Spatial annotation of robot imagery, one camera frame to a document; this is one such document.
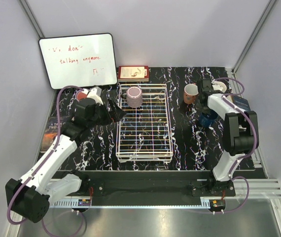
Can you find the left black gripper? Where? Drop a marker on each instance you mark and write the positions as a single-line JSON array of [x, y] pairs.
[[115, 115]]

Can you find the light blue faceted mug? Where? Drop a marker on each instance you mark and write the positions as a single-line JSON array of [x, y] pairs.
[[220, 86]]

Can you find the salmon square mug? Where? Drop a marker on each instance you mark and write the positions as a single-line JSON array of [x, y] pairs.
[[190, 93]]

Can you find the mauve mug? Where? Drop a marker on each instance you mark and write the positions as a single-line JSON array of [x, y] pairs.
[[133, 97]]

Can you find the dark blue mug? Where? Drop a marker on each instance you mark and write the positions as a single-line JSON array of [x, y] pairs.
[[207, 120]]

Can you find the coral pink tumbler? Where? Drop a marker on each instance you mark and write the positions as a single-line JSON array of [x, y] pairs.
[[81, 94]]

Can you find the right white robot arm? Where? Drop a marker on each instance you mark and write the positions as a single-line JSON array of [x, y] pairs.
[[239, 137]]

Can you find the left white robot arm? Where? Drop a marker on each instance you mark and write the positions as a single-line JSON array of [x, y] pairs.
[[32, 194]]

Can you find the blue book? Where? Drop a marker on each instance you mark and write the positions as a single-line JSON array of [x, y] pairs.
[[241, 102]]

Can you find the red book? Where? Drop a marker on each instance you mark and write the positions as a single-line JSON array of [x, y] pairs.
[[133, 74]]

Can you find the white dry-erase board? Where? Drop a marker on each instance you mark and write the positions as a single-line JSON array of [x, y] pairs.
[[83, 61]]

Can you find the A Tale of Two Cities book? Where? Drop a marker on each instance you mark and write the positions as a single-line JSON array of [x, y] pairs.
[[50, 133]]

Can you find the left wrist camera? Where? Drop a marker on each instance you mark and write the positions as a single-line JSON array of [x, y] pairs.
[[95, 94]]

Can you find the white wire dish rack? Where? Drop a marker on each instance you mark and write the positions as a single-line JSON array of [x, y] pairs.
[[144, 134]]

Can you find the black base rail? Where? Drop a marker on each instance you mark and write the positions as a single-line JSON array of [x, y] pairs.
[[154, 188]]

